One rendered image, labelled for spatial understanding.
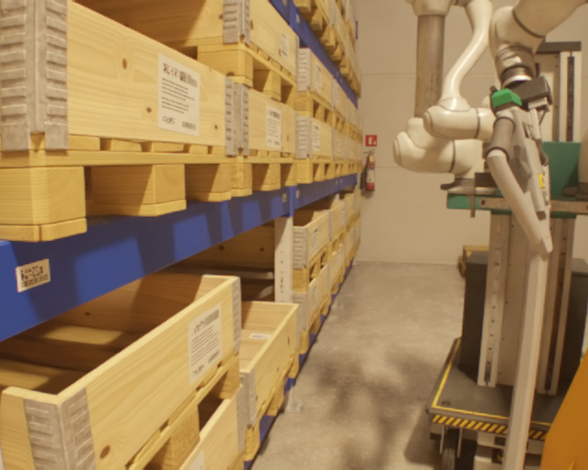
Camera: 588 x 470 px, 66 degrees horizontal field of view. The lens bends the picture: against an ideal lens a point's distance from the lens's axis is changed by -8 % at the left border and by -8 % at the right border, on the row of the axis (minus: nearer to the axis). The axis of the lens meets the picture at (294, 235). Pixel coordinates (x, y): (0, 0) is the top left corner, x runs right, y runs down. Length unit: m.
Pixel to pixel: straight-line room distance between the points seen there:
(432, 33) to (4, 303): 1.60
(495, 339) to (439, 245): 4.37
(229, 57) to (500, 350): 1.64
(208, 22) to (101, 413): 1.15
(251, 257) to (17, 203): 1.96
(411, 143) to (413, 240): 4.69
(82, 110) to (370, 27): 6.04
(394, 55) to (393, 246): 2.47
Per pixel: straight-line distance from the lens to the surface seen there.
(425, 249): 6.53
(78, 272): 0.86
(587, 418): 1.38
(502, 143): 0.84
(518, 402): 1.09
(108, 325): 1.64
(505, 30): 1.24
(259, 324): 2.41
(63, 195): 0.73
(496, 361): 2.27
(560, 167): 2.08
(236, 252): 2.60
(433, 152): 1.87
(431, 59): 1.87
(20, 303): 0.76
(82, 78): 0.78
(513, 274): 2.20
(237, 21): 1.54
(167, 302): 1.50
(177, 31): 1.61
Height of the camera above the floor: 1.28
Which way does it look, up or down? 8 degrees down
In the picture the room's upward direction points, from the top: straight up
